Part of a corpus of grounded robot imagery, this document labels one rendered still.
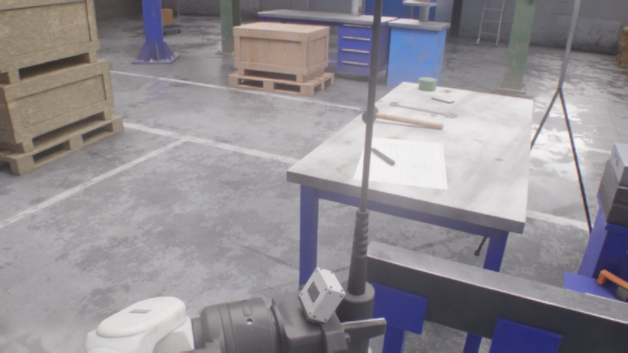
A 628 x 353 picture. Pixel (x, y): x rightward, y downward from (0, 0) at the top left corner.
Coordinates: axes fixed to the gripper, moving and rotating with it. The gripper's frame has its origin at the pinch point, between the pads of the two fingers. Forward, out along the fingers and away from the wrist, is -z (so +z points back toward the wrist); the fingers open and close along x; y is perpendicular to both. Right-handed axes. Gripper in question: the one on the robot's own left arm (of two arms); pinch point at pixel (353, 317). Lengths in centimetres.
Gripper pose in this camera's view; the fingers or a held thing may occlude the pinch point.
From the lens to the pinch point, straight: 59.5
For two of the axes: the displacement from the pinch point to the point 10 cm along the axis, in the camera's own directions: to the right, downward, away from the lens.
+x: 3.0, 4.0, -8.6
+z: -9.5, 1.0, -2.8
